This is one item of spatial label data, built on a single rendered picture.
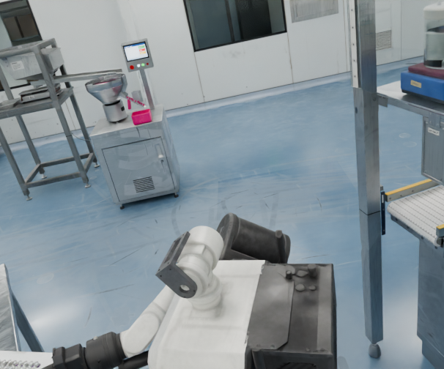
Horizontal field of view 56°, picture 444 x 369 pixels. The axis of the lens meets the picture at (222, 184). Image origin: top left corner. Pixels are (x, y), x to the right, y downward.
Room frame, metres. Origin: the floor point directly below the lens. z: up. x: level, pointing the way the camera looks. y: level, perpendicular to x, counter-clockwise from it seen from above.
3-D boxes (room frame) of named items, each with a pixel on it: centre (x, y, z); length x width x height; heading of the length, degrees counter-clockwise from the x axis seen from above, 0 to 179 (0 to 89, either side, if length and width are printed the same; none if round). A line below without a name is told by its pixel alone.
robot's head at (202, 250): (0.56, 0.07, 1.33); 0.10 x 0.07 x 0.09; 161
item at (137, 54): (3.86, 0.49, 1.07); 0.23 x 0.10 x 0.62; 90
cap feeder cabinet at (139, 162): (3.71, 0.70, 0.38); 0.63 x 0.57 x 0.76; 90
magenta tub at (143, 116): (3.52, 0.55, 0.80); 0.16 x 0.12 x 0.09; 90
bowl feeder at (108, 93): (3.77, 0.75, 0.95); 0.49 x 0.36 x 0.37; 90
